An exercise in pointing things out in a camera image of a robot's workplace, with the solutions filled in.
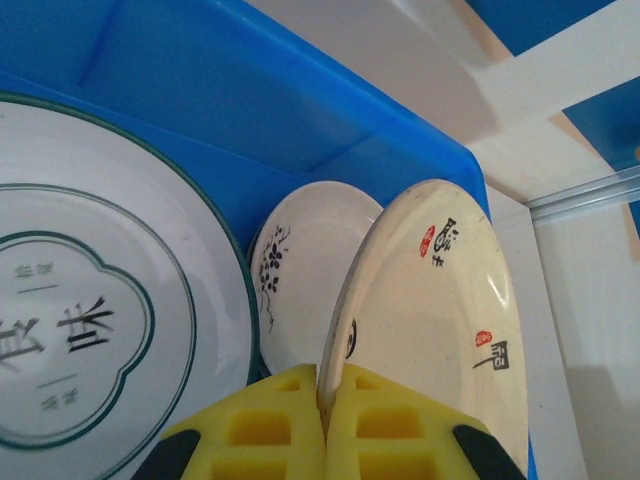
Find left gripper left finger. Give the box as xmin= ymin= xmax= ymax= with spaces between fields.
xmin=134 ymin=363 xmax=327 ymax=480

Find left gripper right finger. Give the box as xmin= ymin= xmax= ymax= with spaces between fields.
xmin=325 ymin=363 xmax=526 ymax=480

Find cream plate with ink painting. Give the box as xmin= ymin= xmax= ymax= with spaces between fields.
xmin=248 ymin=180 xmax=386 ymax=376
xmin=317 ymin=178 xmax=531 ymax=474

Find white plate with green outline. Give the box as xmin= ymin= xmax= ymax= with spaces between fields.
xmin=0 ymin=92 xmax=261 ymax=479

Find blue plastic bin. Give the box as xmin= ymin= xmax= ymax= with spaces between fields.
xmin=0 ymin=0 xmax=544 ymax=480

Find aluminium corner post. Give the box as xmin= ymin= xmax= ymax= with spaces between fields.
xmin=527 ymin=168 xmax=640 ymax=222

